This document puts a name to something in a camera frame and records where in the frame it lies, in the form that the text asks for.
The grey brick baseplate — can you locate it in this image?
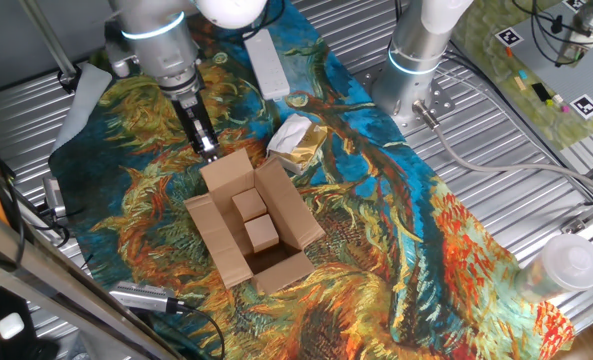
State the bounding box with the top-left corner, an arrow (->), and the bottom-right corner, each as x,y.
498,0 -> 593,122

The grey metal pole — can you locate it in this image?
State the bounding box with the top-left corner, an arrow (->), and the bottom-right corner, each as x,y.
17,0 -> 84,96

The clear plastic cup with lid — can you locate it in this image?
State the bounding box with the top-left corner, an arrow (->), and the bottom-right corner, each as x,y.
514,233 -> 593,305

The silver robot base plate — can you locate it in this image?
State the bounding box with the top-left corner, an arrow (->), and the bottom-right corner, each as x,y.
359,63 -> 458,137

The sunflower painting tablecloth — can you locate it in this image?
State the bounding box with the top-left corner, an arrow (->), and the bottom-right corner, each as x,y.
48,0 -> 575,360

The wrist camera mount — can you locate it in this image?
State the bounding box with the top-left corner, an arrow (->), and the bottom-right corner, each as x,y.
102,19 -> 143,80

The white power strip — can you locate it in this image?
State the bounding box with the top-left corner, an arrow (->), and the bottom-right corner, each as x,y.
243,28 -> 292,103

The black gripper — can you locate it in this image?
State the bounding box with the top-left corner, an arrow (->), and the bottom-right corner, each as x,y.
170,92 -> 223,163

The black camera cable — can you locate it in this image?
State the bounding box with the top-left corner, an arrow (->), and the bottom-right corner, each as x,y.
168,298 -> 227,360

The green patterned mat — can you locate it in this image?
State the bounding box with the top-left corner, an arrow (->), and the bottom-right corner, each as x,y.
449,0 -> 593,152

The thick grey robot cable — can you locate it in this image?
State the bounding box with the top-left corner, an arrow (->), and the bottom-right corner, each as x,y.
411,98 -> 593,199

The gold tissue pack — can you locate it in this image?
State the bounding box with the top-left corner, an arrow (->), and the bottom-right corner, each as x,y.
265,113 -> 329,177

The small plain cardboard box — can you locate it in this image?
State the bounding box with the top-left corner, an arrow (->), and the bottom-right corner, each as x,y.
243,213 -> 281,255
231,187 -> 269,224

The white flat box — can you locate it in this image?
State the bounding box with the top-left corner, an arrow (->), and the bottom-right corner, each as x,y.
0,311 -> 26,342

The large cardboard box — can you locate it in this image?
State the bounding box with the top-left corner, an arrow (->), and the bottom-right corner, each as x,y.
183,147 -> 327,297

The black flat brick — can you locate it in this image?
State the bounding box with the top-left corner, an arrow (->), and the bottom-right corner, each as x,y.
531,81 -> 553,103

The aluminium profile rail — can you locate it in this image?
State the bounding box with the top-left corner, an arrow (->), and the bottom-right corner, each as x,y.
558,149 -> 593,237

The metal frame beam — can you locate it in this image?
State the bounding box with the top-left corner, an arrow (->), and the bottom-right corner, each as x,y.
0,197 -> 180,360

